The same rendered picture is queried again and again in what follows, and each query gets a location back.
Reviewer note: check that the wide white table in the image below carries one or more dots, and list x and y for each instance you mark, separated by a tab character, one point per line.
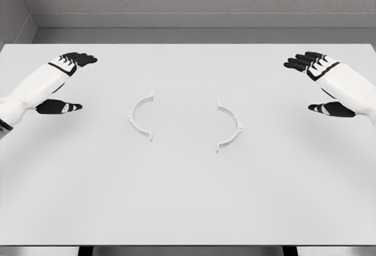
188	197

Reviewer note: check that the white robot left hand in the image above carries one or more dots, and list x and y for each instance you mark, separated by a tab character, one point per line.
47	80

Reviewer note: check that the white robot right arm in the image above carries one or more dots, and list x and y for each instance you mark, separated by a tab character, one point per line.
372	112

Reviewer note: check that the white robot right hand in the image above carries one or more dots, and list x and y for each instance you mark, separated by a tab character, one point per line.
337	77

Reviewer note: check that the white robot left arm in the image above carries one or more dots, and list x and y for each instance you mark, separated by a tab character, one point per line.
7	112

